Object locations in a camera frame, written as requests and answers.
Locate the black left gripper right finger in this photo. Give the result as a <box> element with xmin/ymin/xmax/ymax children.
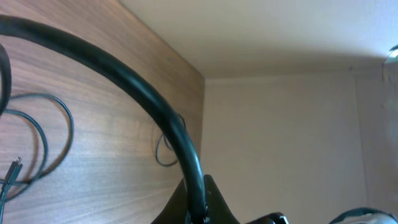
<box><xmin>204</xmin><ymin>174</ymin><xmax>239</xmax><ymax>224</ymax></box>

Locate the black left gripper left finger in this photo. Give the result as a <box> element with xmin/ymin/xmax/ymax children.
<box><xmin>151</xmin><ymin>179</ymin><xmax>188</xmax><ymax>224</ymax></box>

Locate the black USB cable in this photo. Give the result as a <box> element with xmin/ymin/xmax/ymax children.
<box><xmin>0</xmin><ymin>92</ymin><xmax>75</xmax><ymax>224</ymax></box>

